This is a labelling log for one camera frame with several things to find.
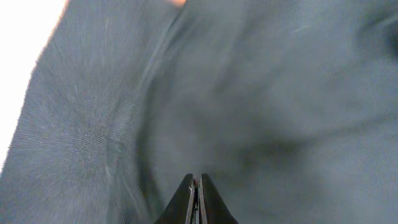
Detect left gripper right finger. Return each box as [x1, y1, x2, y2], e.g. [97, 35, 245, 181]
[198, 174, 238, 224]

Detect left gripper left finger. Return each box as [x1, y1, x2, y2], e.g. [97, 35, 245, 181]
[154, 174, 195, 224]

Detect black polo shirt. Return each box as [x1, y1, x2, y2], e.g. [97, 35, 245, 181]
[1, 0, 397, 223]

